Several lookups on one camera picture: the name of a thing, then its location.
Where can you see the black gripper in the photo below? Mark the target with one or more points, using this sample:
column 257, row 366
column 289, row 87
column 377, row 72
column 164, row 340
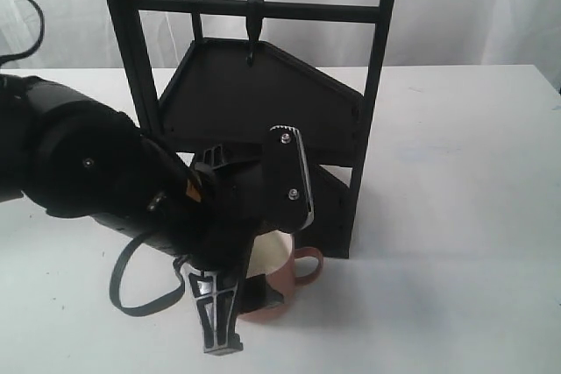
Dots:
column 242, row 198

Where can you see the black metal shelf rack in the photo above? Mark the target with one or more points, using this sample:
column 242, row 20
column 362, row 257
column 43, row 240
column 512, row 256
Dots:
column 215, row 98

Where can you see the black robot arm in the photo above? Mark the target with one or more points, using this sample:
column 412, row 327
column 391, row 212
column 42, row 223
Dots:
column 76, row 157

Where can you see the terracotta enamel mug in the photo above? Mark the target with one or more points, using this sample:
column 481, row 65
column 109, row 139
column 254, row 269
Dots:
column 273, row 255

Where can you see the white backdrop curtain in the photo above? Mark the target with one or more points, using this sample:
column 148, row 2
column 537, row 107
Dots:
column 423, row 32

